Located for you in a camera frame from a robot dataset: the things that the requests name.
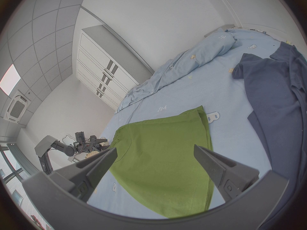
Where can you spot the bed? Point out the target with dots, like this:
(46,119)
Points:
(172,97)

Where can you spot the dark blue garment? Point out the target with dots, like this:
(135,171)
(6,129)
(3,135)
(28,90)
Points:
(268,92)

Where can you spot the white wardrobe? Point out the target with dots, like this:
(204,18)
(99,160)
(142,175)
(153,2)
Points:
(96,56)

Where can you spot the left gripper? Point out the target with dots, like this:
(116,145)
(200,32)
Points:
(98,146)

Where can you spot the green shorts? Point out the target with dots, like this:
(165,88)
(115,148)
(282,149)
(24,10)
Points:
(156,157)

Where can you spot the ceiling air conditioner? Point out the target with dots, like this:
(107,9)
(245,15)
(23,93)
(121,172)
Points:
(16,108)

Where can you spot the pale blue quilt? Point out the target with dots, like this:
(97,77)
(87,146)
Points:
(191,56)

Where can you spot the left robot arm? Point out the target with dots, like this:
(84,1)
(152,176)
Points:
(44,144)

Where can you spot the window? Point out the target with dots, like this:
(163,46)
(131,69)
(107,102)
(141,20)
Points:
(10,159)

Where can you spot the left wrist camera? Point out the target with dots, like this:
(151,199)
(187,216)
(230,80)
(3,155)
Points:
(93,138)

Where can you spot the ceiling light panel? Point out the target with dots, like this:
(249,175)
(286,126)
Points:
(9,80)

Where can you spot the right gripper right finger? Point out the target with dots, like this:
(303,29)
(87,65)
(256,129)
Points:
(223,176)

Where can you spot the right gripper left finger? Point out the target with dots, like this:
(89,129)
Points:
(91,174)

